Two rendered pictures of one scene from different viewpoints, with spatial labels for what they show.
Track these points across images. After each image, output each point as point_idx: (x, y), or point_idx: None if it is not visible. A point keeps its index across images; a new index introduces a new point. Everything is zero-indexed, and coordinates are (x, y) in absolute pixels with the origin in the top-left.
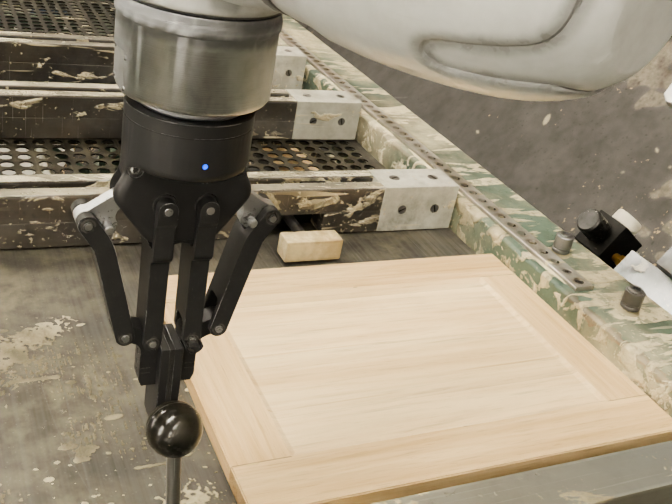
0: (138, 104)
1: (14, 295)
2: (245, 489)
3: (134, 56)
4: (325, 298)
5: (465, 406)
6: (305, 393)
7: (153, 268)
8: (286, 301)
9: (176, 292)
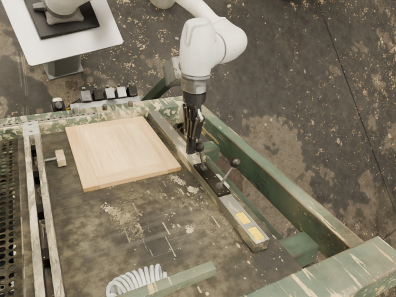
0: (201, 93)
1: (88, 220)
2: (174, 167)
3: (207, 84)
4: (93, 156)
5: (139, 139)
6: (138, 160)
7: None
8: (95, 162)
9: (93, 181)
